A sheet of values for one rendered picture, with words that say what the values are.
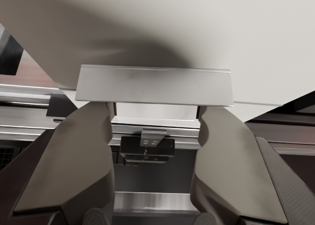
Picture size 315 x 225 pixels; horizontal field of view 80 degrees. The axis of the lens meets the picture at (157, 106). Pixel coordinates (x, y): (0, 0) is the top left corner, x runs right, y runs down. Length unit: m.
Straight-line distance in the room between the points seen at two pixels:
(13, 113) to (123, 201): 0.40
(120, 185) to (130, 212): 0.51
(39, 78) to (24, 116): 0.30
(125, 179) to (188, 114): 0.58
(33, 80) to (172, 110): 0.17
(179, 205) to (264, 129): 0.39
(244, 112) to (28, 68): 0.25
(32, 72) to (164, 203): 0.22
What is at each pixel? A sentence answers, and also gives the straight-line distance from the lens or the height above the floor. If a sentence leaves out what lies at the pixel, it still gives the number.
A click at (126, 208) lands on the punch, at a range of 0.25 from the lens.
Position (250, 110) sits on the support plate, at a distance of 0.19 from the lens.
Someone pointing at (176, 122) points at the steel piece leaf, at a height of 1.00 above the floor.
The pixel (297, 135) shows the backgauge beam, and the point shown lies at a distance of 0.65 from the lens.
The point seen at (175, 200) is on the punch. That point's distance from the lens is 0.25.
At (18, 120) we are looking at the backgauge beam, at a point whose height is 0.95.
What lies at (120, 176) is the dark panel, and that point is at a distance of 0.75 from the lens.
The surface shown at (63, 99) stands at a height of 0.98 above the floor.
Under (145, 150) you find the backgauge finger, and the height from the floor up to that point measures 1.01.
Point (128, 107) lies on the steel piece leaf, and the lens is 0.17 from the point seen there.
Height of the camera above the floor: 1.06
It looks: 19 degrees down
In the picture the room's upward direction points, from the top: 178 degrees counter-clockwise
